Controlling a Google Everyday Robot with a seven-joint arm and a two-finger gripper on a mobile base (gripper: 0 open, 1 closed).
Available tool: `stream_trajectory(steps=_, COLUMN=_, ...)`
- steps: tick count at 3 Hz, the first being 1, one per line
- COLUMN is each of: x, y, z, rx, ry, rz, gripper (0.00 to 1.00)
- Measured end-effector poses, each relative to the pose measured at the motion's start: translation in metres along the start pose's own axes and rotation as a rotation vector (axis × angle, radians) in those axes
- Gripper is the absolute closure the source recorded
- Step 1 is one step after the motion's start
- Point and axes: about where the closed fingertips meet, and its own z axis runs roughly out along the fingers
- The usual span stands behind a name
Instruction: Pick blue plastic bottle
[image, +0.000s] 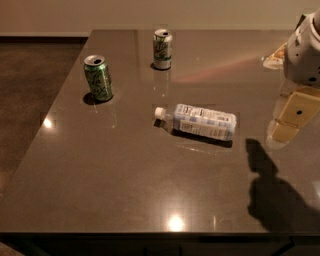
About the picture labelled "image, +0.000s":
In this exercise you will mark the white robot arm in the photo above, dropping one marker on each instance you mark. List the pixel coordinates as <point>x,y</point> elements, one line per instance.
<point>300,59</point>

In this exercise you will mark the white green soda can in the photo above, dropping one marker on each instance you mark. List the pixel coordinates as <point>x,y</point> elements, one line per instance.
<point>162,49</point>

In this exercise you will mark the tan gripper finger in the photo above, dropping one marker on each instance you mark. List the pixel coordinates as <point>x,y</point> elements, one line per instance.
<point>282,132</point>

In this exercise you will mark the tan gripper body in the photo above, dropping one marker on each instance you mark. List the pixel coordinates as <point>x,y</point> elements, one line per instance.
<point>302,55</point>

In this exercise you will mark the blue plastic bottle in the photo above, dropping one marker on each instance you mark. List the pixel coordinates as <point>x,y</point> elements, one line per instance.
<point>199,121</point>

